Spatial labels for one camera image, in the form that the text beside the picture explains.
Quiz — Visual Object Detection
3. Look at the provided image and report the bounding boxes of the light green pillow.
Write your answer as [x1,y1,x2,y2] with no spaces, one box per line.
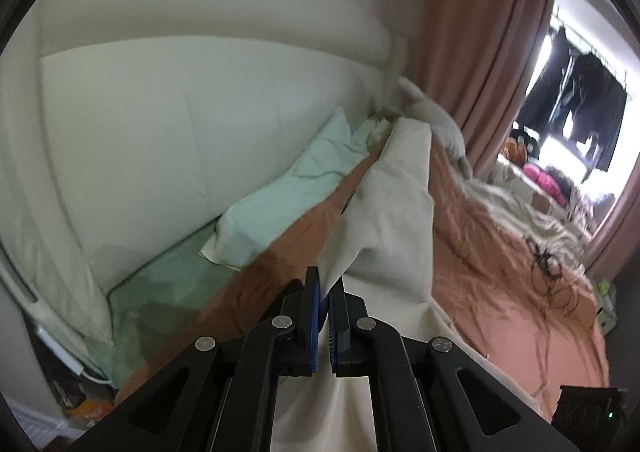
[200,106,386,273]

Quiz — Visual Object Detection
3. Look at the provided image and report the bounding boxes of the cream padded headboard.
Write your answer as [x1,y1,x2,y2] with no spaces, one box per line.
[0,34,401,343]

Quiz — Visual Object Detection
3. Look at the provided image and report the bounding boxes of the beige grey quilt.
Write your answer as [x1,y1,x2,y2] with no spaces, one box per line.
[465,167,596,273]

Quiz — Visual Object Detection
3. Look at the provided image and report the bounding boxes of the long dark hanging coat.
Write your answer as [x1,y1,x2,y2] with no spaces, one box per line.
[520,26,573,130]

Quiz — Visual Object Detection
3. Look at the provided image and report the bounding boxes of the pink plush toy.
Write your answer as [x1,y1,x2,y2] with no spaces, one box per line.
[522,163,571,205]

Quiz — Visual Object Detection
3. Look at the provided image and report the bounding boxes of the black plush toy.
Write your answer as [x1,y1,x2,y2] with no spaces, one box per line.
[510,129,540,157]

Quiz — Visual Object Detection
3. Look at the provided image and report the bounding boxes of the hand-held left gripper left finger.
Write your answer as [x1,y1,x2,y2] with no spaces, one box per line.
[65,267,323,452]

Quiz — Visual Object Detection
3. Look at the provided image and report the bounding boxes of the orange blanket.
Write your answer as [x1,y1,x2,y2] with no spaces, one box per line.
[115,142,611,425]

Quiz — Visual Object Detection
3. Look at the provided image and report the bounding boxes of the white nightstand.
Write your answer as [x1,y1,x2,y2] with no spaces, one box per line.
[595,282,618,333]

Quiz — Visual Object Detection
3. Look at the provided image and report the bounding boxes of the light green bed sheet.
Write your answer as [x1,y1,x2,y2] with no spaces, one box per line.
[85,222,236,388]

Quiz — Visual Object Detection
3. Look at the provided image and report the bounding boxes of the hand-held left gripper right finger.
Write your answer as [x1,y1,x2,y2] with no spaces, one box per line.
[327,279,576,452]

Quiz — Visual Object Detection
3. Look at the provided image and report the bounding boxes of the white jacket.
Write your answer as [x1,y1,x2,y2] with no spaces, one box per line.
[270,118,551,452]

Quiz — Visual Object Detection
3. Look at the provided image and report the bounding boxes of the orange box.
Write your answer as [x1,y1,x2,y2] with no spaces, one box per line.
[65,397,116,425]

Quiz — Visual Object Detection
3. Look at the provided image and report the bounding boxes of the grey plush toy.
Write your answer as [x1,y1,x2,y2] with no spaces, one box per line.
[397,76,473,180]

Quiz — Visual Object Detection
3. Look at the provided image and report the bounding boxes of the black cables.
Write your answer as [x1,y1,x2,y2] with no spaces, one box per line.
[525,232,581,313]

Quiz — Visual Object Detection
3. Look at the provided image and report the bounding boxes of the white cable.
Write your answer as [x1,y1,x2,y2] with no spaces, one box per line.
[35,327,116,388]

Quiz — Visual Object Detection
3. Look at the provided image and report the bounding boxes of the clothes rail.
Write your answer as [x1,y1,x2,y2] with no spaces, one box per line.
[552,6,631,82]

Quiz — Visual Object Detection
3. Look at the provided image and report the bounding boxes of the dark hanging clothes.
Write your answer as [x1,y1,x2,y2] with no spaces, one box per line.
[560,52,628,173]

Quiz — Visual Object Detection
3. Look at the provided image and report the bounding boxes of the brown plush toy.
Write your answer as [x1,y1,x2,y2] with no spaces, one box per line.
[502,137,526,163]

